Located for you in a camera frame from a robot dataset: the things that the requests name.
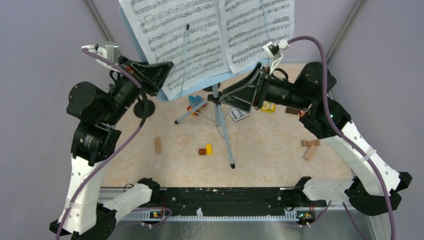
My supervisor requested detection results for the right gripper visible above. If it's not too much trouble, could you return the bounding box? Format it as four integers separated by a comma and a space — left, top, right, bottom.
219, 62, 312, 113

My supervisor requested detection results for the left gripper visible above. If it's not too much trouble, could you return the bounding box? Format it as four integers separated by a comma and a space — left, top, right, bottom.
102, 53, 175, 124

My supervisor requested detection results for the light blue music stand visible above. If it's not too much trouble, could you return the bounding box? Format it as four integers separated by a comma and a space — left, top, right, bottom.
119, 7, 256, 169

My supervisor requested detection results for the sheet music page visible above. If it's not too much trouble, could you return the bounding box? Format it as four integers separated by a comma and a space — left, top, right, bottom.
218, 0, 295, 75
119, 0, 230, 101

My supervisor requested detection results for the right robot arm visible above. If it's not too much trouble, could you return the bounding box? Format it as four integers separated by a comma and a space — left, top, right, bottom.
219, 62, 412, 216

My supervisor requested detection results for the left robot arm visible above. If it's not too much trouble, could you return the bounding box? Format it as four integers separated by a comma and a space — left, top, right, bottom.
49, 56, 174, 240

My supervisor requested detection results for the blue playing card deck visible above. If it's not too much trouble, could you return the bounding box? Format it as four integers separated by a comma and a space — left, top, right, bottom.
229, 108, 251, 123

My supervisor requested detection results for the yellow owl toy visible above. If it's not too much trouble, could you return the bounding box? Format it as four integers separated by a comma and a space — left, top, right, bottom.
261, 101, 276, 113

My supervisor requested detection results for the white microphone on stand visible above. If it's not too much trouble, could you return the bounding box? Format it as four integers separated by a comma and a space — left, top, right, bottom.
133, 95, 156, 119

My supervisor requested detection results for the dark brown block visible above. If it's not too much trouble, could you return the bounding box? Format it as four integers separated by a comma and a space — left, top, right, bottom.
285, 107, 300, 115

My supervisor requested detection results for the blue toy train block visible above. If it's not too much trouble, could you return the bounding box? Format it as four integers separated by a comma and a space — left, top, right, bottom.
187, 95, 207, 116

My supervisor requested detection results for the yellow wooden block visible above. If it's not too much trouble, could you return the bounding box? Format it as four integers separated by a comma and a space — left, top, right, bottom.
205, 143, 213, 155

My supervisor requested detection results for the wooden block near left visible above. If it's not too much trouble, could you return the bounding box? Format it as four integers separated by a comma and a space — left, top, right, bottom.
154, 137, 162, 154

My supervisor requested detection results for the brown wooden cylinder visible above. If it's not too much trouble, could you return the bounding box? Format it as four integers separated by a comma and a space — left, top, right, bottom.
198, 148, 207, 156

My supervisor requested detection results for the tan wooden block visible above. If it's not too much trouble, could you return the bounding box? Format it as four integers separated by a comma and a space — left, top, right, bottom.
303, 145, 318, 161
301, 139, 321, 147

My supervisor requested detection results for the tan wooden block right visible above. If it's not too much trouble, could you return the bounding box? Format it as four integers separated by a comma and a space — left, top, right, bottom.
303, 145, 318, 161

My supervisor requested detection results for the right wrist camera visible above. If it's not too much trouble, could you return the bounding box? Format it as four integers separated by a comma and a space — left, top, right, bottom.
262, 39, 290, 74

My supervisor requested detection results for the aluminium frame rail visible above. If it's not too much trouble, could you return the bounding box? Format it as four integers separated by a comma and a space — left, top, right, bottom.
82, 0, 116, 42

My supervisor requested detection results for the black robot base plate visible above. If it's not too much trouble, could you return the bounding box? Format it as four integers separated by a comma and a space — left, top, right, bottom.
144, 187, 327, 217

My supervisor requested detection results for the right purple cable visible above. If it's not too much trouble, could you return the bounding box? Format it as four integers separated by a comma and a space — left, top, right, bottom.
286, 35, 397, 240

